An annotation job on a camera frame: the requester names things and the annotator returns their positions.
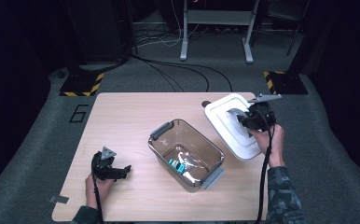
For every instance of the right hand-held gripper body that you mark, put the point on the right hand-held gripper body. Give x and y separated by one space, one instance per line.
263 116

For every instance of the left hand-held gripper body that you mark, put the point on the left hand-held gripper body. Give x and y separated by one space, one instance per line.
102 169

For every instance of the blue toy car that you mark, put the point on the blue toy car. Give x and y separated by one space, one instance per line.
176 165

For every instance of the transparent brown storage box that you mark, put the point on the transparent brown storage box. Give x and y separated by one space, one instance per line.
168 141

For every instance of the person's left hand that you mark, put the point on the person's left hand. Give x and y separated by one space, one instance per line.
95 193

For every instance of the black striped stand base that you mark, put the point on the black striped stand base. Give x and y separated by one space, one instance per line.
288 83
80 84

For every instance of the grey tape piece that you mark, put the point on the grey tape piece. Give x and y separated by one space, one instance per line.
59 199

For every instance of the dark cabinet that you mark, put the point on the dark cabinet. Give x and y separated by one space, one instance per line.
100 28

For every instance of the white metal desk frame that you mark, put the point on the white metal desk frame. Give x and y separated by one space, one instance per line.
218 17

